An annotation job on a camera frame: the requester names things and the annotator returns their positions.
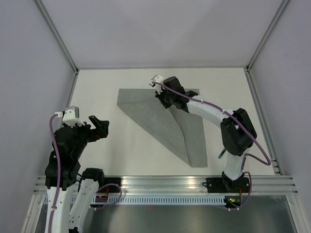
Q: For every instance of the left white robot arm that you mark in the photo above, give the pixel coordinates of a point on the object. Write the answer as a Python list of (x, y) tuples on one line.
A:
[(65, 215)]

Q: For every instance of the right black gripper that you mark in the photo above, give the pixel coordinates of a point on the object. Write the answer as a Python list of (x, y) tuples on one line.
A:
[(160, 96)]

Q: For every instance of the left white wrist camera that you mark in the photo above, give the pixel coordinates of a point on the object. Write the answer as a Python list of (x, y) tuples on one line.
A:
[(70, 116)]

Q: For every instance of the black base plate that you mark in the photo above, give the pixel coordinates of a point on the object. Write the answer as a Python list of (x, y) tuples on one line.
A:
[(110, 185), (222, 185)]

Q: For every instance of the left aluminium frame post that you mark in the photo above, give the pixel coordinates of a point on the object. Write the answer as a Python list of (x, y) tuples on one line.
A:
[(52, 27)]

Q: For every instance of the aluminium mounting rail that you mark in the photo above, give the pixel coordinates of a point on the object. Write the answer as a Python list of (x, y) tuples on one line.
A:
[(186, 185)]

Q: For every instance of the right aluminium frame post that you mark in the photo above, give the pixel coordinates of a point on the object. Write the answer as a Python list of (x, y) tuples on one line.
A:
[(272, 25)]

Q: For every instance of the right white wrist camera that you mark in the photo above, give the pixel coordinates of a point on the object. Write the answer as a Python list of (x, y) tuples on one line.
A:
[(156, 83)]

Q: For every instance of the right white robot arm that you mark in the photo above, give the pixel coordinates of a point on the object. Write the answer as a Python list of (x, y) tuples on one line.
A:
[(236, 127)]

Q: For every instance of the grey cloth napkin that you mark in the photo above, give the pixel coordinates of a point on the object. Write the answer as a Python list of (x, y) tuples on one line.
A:
[(180, 132)]

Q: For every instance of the aluminium frame post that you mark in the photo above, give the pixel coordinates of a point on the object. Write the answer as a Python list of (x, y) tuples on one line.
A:
[(272, 25), (52, 27)]

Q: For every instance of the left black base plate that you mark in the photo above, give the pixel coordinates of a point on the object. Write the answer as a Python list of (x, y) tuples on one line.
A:
[(110, 185)]

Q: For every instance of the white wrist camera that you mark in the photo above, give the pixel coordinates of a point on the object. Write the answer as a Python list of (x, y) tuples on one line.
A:
[(70, 116), (156, 83)]

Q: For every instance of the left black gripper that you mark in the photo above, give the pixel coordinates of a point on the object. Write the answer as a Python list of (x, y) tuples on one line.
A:
[(101, 127)]

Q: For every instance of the white slotted cable duct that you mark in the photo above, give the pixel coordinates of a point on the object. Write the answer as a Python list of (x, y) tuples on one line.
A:
[(161, 200)]

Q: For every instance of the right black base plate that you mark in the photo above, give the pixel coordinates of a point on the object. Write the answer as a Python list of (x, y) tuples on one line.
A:
[(222, 185)]

